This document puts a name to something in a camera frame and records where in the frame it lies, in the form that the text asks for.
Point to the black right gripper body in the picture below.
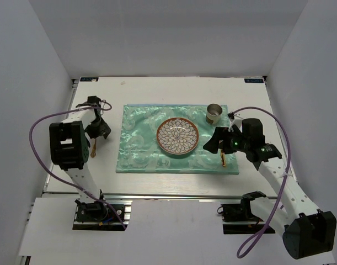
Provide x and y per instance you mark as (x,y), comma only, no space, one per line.
(235,142)

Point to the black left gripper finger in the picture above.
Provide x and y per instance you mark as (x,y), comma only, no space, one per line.
(92,132)
(104,129)

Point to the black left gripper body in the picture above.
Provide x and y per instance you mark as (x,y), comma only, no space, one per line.
(97,123)

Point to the gold fork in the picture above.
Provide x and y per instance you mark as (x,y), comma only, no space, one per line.
(94,149)

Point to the gold knife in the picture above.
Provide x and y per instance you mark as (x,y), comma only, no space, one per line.
(223,159)

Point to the metal cup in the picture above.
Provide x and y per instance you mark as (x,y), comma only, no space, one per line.
(213,113)

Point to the patterned orange rim plate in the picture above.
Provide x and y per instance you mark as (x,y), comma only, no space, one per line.
(177,136)

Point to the green satin cloth napkin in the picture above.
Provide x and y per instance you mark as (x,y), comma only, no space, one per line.
(139,151)

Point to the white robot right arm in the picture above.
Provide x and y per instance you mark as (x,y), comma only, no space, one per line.
(305,229)

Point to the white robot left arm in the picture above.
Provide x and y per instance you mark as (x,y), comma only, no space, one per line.
(70,150)

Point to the blue label sticker left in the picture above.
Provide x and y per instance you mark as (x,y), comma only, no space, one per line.
(89,79)

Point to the blue label sticker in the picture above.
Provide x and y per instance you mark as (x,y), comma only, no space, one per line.
(89,79)
(253,80)

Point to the blue label sticker right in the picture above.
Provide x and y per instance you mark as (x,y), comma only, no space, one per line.
(253,80)

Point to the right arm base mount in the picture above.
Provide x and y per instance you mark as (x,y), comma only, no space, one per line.
(237,217)

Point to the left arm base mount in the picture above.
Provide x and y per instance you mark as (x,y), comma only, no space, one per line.
(102,215)

